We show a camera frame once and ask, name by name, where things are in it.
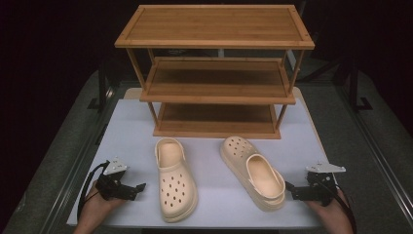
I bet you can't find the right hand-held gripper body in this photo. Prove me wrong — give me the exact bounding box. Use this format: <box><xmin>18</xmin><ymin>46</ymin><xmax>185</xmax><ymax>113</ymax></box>
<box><xmin>290</xmin><ymin>162</ymin><xmax>347</xmax><ymax>208</ymax></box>

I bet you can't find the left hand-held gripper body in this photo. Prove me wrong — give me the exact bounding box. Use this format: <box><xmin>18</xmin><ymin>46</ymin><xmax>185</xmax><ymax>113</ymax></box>
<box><xmin>94</xmin><ymin>157</ymin><xmax>137</xmax><ymax>201</ymax></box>

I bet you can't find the cream perforated clog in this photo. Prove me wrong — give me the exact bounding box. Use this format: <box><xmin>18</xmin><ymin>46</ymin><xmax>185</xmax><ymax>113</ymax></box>
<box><xmin>219</xmin><ymin>136</ymin><xmax>287</xmax><ymax>213</ymax></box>
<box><xmin>154</xmin><ymin>136</ymin><xmax>199</xmax><ymax>224</ymax></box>

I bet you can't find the three-tier wooden shoe rack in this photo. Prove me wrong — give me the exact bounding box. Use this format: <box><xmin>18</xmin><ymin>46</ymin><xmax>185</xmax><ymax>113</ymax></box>
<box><xmin>114</xmin><ymin>4</ymin><xmax>316</xmax><ymax>140</ymax></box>

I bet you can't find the person's left hand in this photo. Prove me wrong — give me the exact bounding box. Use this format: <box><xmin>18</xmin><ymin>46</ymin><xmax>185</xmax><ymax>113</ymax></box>
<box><xmin>78</xmin><ymin>181</ymin><xmax>127</xmax><ymax>226</ymax></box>

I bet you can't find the person's right hand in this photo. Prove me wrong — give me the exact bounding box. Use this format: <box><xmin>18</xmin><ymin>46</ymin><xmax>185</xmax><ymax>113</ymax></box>
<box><xmin>304</xmin><ymin>189</ymin><xmax>354</xmax><ymax>226</ymax></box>

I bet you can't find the black metal stand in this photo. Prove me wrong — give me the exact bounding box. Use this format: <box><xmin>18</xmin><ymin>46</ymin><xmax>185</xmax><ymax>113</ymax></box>
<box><xmin>87</xmin><ymin>59</ymin><xmax>115</xmax><ymax>113</ymax></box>
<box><xmin>337</xmin><ymin>58</ymin><xmax>374</xmax><ymax>113</ymax></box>

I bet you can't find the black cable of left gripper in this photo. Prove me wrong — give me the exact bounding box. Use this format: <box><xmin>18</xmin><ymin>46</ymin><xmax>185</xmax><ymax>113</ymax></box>
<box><xmin>76</xmin><ymin>160</ymin><xmax>111</xmax><ymax>221</ymax></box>

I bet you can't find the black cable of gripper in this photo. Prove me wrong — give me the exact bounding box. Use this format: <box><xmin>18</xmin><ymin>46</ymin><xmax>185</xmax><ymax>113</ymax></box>
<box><xmin>319</xmin><ymin>180</ymin><xmax>358</xmax><ymax>234</ymax></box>
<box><xmin>76</xmin><ymin>160</ymin><xmax>111</xmax><ymax>221</ymax></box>

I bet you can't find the metal frame rail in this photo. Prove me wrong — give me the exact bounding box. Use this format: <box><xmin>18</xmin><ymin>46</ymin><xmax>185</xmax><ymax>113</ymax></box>
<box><xmin>38</xmin><ymin>85</ymin><xmax>122</xmax><ymax>234</ymax></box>
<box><xmin>334</xmin><ymin>85</ymin><xmax>413</xmax><ymax>218</ymax></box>

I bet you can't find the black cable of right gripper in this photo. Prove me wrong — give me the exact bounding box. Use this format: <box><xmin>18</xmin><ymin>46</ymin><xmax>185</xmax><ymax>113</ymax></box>
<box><xmin>319</xmin><ymin>180</ymin><xmax>358</xmax><ymax>234</ymax></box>

